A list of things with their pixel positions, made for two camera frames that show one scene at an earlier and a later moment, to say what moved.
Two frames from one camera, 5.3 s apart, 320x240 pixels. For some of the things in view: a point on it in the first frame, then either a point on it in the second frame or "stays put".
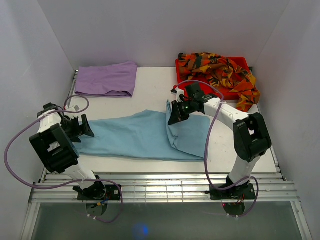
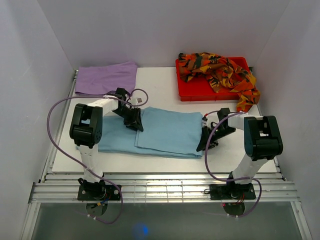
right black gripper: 176,116 to 204,137
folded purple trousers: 115,79 stays put
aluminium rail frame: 57,186 stays put
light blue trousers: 149,133 stays put
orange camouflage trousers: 220,72 stays put
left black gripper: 84,129 to 135,123
